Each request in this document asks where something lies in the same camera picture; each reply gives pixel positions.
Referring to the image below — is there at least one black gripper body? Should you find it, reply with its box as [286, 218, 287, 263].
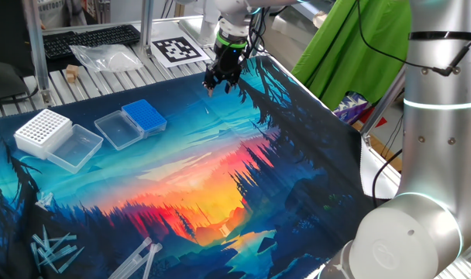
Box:
[211, 45, 248, 77]

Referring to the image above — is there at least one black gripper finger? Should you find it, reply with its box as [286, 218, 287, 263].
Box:
[223, 70, 242, 95]
[202, 63, 220, 98]

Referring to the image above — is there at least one blue pipette tip rack box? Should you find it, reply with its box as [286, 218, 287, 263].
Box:
[94, 98, 168, 151]

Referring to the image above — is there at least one white pipette tip rack box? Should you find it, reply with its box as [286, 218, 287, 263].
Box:
[13, 108, 104, 174]

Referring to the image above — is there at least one large clear pipette tip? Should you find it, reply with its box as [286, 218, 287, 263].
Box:
[142, 242, 163, 279]
[117, 251, 144, 279]
[108, 236, 153, 279]

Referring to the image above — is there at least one clear pipette tip bundle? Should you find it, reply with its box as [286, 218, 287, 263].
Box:
[33, 191, 54, 212]

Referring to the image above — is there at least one black white fiducial marker sheet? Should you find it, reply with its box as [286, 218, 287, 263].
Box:
[150, 36, 212, 69]

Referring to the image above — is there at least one printed forest sunset cloth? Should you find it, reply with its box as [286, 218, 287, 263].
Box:
[0, 53, 401, 279]

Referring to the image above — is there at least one clear plastic bag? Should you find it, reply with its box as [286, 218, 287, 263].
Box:
[69, 43, 144, 74]

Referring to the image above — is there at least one green fabric sheet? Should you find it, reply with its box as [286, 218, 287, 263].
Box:
[291, 0, 413, 112]

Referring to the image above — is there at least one purple patterned box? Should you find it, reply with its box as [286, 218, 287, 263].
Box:
[333, 91, 373, 126]

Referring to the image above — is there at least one black computer keyboard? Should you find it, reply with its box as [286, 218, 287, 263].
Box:
[43, 24, 142, 60]

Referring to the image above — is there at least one small wooden block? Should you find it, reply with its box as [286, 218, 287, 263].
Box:
[64, 64, 81, 84]

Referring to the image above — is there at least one red flat object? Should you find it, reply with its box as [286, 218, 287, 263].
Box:
[357, 107, 388, 129]

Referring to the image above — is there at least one dark grey case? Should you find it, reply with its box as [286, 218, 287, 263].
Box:
[0, 57, 36, 102]

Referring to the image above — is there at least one black monitor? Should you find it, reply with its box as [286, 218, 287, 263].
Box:
[0, 0, 32, 77]

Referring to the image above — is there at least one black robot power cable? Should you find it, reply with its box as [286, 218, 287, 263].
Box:
[372, 149, 403, 208]

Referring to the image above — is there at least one thin black table cable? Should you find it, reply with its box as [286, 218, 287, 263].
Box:
[0, 85, 41, 109]

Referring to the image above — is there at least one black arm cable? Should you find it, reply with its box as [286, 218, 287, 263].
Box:
[241, 0, 471, 78]

